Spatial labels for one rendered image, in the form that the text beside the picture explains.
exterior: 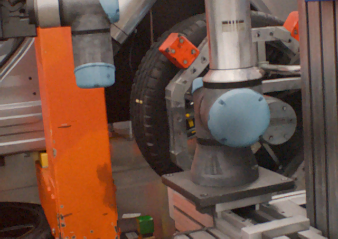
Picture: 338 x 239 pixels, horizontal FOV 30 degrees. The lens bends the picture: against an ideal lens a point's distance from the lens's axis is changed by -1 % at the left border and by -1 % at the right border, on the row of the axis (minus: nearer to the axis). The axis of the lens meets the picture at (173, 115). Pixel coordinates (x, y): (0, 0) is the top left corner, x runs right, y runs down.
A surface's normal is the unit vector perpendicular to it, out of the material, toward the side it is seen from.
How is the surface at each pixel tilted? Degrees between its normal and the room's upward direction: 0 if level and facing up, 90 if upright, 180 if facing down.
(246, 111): 97
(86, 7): 90
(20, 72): 90
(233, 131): 97
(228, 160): 72
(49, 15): 111
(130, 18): 105
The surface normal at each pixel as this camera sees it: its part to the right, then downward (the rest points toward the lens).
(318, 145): -0.93, 0.13
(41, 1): 0.09, -0.16
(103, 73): 0.55, 0.14
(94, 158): 0.31, 0.13
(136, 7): 0.39, 0.36
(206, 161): -0.61, -0.13
